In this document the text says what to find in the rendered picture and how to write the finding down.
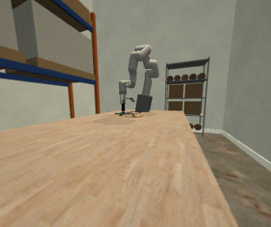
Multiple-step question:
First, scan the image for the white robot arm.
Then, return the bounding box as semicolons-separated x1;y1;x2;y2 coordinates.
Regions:
119;45;160;96

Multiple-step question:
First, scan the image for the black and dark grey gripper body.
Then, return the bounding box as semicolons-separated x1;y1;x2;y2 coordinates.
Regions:
120;94;126;104

